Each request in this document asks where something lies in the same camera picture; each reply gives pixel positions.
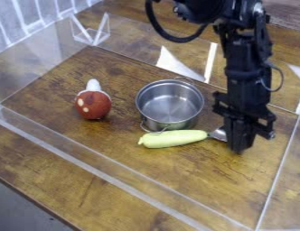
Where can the small steel pot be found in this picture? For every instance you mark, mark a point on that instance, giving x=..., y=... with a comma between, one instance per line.
x=169, y=104

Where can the red toy mushroom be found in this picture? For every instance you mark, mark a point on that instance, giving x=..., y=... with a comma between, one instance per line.
x=93, y=101

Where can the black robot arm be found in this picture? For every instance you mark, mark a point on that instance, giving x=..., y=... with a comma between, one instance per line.
x=238, y=21

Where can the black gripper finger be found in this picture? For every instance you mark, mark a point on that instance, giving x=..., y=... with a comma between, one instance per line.
x=244, y=135
x=228, y=126

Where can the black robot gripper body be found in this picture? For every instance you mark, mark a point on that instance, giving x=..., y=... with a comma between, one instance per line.
x=245, y=100

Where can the black bar on table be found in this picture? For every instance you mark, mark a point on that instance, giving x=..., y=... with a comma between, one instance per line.
x=269, y=15

